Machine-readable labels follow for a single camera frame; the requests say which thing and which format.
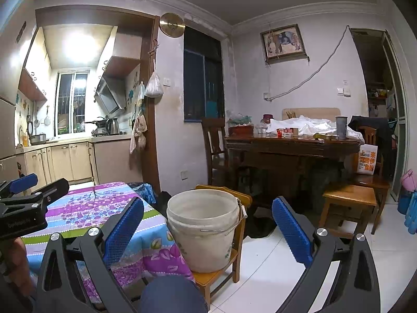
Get grey cup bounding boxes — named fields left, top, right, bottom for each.
left=335, top=116, right=348, bottom=140

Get person's leg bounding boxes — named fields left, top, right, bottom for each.
left=138, top=275, right=209, bottom=313

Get steel range hood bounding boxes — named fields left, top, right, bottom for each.
left=94, top=75, right=127, bottom=115

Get sliding glass door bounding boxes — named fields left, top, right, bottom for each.
left=381, top=33, right=409, bottom=203

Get grey refrigerator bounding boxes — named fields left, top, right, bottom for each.
left=0, top=13, right=36, bottom=183

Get hanging plastic bags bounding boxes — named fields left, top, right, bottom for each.
left=130, top=116, right=148, bottom=154

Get wall cable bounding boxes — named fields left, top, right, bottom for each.
left=264, top=25, right=351, bottom=101

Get low brown wooden stool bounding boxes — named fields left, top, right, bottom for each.
left=318, top=184, right=378, bottom=235

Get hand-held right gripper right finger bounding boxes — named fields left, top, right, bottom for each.
left=272, top=196, right=382, bottom=313

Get black wok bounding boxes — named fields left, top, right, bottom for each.
left=84, top=117, right=109, bottom=128

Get flower wall sticker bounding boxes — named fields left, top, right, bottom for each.
left=126, top=78, right=139, bottom=115

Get wooden chair with jacket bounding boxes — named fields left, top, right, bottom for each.
left=350, top=116, right=395, bottom=235

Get blue plastic bag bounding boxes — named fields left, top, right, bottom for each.
left=132, top=183, right=157, bottom=204

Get dark wooden dining table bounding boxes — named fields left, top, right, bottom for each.
left=224, top=135, right=362, bottom=203

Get beige kitchen base cabinets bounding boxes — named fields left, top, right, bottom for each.
left=15, top=137, right=134, bottom=186

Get person's left hand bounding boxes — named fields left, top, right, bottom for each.
left=11, top=237, right=36, bottom=297

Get white orange paper bag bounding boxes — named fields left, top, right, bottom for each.
left=355, top=144, right=378, bottom=175

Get colourful floral tablecloth table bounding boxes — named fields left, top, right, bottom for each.
left=21, top=182, right=196, bottom=304

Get red plant pot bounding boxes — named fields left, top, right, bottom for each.
left=227, top=112, right=255, bottom=136

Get gold wall clock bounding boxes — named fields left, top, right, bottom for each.
left=159, top=12, right=186, bottom=38

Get white plastic bucket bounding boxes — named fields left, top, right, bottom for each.
left=167, top=189, right=248, bottom=274

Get white plastic sheet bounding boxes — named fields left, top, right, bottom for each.
left=265, top=115, right=365, bottom=144

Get cream board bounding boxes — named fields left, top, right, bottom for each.
left=282, top=107, right=341, bottom=121

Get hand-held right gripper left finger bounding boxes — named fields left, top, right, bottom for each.
left=35, top=196, right=145, bottom=313

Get dark interior window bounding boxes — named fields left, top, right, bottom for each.
left=183, top=26, right=225, bottom=123

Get black jacket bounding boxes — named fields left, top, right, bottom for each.
left=348, top=116, right=396, bottom=177

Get beige wall cabinet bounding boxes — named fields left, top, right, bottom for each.
left=18, top=28, right=49, bottom=101
left=98, top=26, right=142, bottom=79

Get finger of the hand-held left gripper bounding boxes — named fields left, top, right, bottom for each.
left=0, top=173, right=39, bottom=198
left=0, top=178, right=70, bottom=207

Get blue rubber gloves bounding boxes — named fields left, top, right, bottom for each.
left=404, top=191, right=417, bottom=235

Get pink plastic container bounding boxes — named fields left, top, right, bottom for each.
left=400, top=170, right=417, bottom=191

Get square ceiling light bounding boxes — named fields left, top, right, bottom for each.
left=63, top=33, right=95, bottom=62

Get yellow wooden stool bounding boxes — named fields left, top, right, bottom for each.
left=187, top=184, right=253, bottom=304

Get framed wall picture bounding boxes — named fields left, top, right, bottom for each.
left=260, top=23, right=308, bottom=62

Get barred kitchen window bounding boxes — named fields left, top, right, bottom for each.
left=56, top=70, right=90, bottom=136

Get white hanging plastic bag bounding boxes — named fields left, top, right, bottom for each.
left=145, top=70, right=163, bottom=98

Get dark wooden chair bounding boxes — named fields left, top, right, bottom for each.
left=201, top=117, right=242, bottom=186

